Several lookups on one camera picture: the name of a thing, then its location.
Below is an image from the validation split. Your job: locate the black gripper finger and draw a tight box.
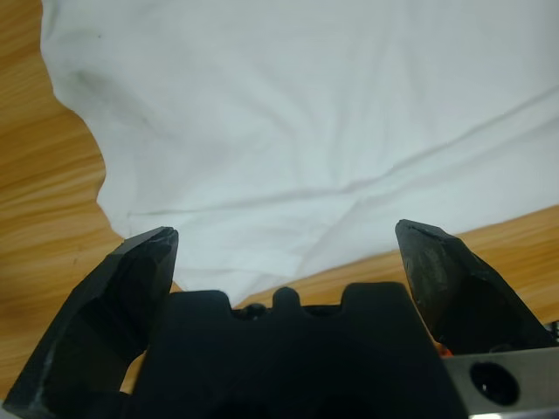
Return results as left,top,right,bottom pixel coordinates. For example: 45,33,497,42
395,219,554,354
2,226,179,419

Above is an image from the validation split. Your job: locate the white t-shirt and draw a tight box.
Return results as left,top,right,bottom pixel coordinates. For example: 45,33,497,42
38,0,559,309

